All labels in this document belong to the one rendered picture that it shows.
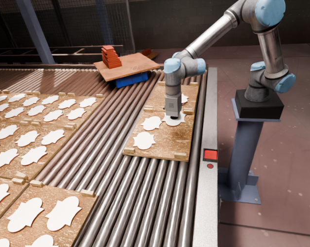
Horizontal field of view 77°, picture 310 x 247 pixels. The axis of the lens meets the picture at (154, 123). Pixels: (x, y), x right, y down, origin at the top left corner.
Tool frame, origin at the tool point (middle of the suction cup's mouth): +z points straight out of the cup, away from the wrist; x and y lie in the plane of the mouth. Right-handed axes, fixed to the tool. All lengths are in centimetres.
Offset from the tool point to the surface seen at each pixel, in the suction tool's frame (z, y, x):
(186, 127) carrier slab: 11.2, -8.3, 4.7
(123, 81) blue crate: 8, -55, -62
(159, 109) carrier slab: 11.2, -23.9, -17.3
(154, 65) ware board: 1, -76, -40
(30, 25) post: -33, -91, -187
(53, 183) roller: 13, 47, -47
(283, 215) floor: 105, -29, 82
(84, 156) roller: 13, 27, -44
